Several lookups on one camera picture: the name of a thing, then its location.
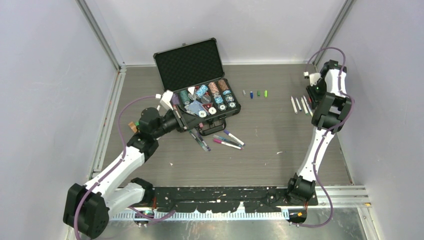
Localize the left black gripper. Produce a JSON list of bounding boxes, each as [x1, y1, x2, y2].
[[152, 104, 203, 140]]

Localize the dark green marker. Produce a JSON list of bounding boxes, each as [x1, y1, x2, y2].
[[188, 130, 209, 152]]

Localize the dark purple marker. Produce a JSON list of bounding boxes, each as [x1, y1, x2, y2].
[[196, 131, 211, 152]]

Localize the green cap white marker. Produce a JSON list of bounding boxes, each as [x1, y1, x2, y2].
[[301, 98, 309, 115]]

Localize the purple cap white marker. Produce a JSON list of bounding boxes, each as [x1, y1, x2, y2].
[[223, 129, 246, 146]]

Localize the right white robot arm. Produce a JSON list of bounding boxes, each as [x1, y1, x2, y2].
[[285, 60, 354, 205]]

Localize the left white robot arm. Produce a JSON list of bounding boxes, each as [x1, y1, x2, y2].
[[63, 105, 206, 239]]

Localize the black poker chip case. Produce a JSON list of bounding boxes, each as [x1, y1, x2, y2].
[[153, 37, 241, 136]]

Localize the light blue marker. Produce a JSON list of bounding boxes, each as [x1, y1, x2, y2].
[[213, 134, 239, 146]]

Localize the magenta cap white marker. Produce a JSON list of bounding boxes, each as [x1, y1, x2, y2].
[[213, 138, 243, 150]]

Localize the brown wooden block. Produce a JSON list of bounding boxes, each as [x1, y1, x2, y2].
[[128, 121, 138, 133]]

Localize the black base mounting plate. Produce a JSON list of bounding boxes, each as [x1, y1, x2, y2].
[[142, 186, 318, 213]]

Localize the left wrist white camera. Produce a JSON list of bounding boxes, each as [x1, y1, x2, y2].
[[155, 90, 174, 111]]

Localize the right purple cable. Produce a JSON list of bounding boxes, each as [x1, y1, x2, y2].
[[291, 46, 356, 229]]

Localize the purple cable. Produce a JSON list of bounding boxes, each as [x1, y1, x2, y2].
[[73, 96, 176, 240], [291, 46, 356, 229]]

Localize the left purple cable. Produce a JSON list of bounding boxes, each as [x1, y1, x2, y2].
[[73, 96, 176, 240]]

